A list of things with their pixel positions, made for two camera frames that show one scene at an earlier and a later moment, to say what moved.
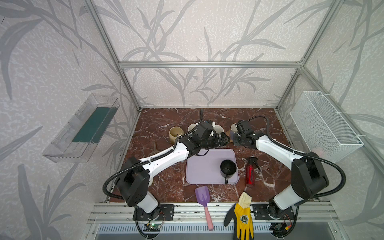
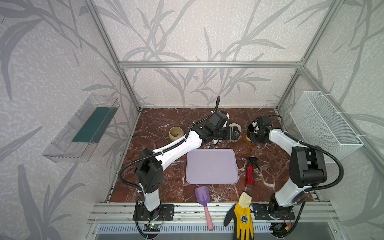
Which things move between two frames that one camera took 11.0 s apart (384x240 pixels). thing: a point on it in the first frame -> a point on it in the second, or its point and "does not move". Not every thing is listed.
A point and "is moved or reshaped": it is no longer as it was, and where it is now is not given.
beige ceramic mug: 175,132 does not move
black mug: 228,168 is moved or reshaped
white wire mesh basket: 321,129 does not move
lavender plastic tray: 204,168 does not move
